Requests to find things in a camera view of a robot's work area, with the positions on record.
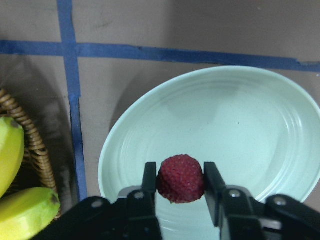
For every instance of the pale green plate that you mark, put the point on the pale green plate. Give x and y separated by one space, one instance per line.
261 129

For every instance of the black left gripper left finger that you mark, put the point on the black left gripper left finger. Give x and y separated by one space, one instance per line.
151 226

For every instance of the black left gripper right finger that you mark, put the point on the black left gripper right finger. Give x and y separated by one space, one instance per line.
228 206

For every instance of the woven wicker basket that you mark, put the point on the woven wicker basket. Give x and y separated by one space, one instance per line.
36 168

